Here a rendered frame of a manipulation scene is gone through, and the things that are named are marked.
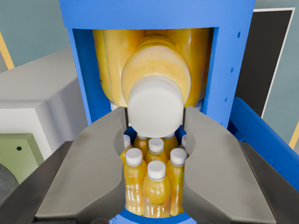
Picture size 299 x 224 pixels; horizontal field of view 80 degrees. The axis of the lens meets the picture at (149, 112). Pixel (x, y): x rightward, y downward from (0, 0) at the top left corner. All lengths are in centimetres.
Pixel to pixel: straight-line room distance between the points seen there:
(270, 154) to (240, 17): 82
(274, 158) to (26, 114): 93
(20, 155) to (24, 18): 138
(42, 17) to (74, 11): 141
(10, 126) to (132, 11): 33
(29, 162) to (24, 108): 11
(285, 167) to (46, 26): 167
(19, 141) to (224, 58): 37
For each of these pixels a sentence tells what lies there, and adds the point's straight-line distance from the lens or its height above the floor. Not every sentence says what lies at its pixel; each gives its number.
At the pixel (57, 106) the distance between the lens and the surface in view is 47.
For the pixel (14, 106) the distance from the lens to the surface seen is 42.
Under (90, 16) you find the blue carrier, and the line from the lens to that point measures 22.
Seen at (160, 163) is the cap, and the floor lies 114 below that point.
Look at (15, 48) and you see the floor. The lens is 182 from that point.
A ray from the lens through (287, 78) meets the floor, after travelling 183.
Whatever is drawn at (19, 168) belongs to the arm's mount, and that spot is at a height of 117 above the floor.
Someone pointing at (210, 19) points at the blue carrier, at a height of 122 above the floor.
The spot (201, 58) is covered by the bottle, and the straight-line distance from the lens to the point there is 31.
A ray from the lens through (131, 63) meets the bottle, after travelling 16.
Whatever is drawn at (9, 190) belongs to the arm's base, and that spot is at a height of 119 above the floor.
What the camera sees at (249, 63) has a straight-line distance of 147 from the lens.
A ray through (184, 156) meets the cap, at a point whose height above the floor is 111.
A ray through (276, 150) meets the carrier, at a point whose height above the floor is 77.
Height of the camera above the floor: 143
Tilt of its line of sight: 61 degrees down
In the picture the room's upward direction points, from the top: 176 degrees counter-clockwise
